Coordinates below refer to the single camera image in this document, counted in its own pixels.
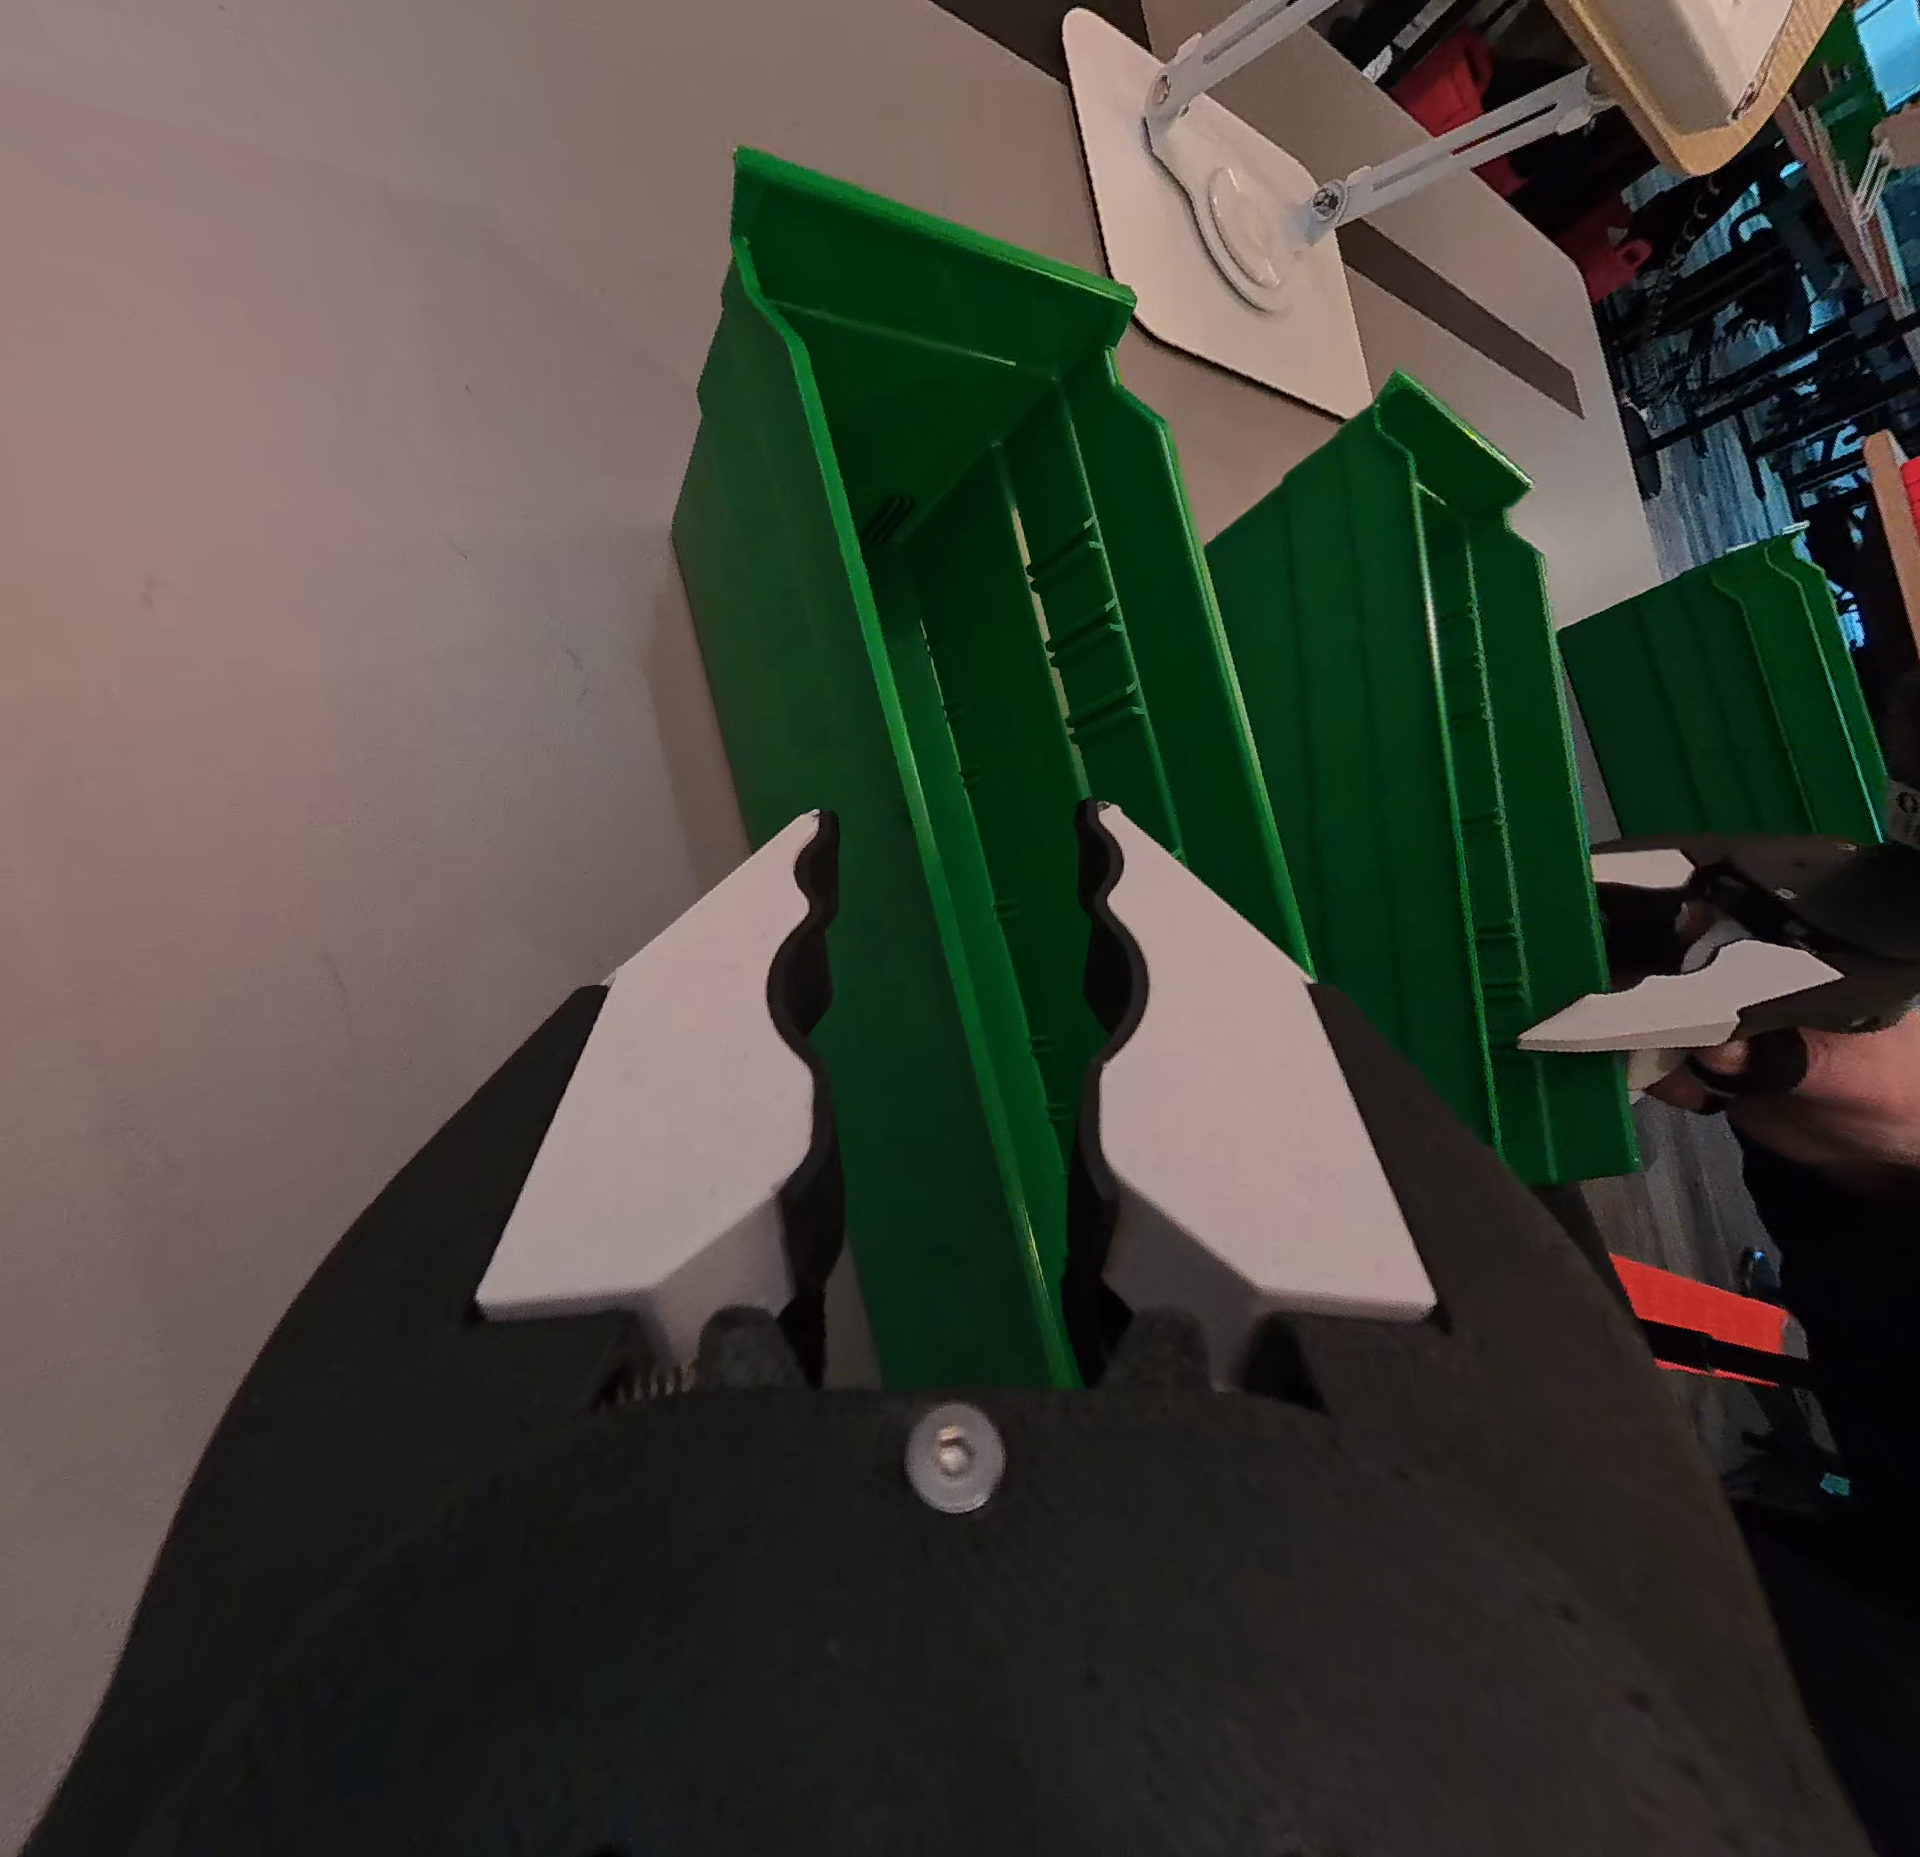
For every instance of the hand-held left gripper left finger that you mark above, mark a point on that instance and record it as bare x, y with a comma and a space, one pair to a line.
661, 1151

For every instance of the person's right forearm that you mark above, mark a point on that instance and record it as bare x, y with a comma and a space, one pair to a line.
1859, 1288

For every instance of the person's right hand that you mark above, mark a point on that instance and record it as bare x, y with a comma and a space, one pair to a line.
1859, 1121

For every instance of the orange traffic cone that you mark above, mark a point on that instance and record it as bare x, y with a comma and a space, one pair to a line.
1696, 1317

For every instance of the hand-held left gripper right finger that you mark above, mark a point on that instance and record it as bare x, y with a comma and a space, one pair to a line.
1260, 1151

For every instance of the red bag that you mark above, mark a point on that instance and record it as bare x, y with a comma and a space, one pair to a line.
1448, 86
1607, 245

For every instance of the row of green bins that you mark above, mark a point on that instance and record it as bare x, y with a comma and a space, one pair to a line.
1845, 79

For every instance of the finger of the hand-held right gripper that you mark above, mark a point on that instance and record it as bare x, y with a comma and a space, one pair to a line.
1643, 876
1711, 994

